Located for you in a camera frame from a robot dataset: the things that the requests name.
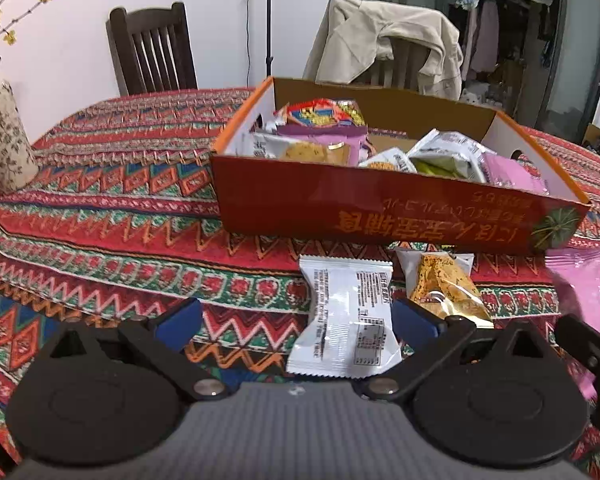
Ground pale pink long garment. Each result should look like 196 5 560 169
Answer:
466 0 501 74

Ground dark wooden chair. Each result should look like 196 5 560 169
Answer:
105 1 200 97

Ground patterned red tablecloth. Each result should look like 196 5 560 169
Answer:
0 87 600 480

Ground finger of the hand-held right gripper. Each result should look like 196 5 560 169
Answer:
552 312 600 402

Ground floral ceramic vase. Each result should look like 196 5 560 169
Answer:
0 57 40 194

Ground white cracker snack packet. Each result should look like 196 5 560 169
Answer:
357 146 417 174
396 250 496 329
252 132 362 167
285 255 404 379

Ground yellow flower branches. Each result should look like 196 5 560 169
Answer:
0 0 84 69

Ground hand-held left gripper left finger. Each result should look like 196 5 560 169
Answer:
42 297 231 403

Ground thin black cable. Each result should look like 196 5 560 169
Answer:
244 0 254 89

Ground beige jacket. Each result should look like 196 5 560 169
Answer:
302 0 465 102

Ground wooden chair under jacket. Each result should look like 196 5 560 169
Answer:
357 37 432 92

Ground glass sliding door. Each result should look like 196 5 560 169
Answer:
337 0 600 128

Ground black light stand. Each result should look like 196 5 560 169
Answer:
263 0 277 82

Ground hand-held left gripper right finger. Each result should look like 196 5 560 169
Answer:
364 297 553 403

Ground red cardboard box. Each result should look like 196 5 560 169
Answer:
210 76 592 257

